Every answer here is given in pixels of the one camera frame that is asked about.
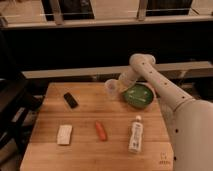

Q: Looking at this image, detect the white squeeze bottle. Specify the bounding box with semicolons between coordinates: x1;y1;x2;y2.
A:
128;115;143;153

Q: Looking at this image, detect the green ceramic bowl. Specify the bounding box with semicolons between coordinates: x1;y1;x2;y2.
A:
122;83;154;109

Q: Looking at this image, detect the white sponge block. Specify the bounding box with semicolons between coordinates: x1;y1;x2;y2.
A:
57;125;72;145

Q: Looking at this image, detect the black rectangular remote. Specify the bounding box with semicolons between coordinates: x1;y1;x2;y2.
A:
64;93;78;108

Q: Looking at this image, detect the dark chair at left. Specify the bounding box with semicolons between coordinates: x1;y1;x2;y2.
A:
0;79;42;152

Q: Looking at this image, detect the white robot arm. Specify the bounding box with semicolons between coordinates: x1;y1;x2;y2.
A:
118;53;213;171

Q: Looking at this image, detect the orange carrot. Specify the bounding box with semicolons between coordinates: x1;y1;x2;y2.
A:
95;121;107;141

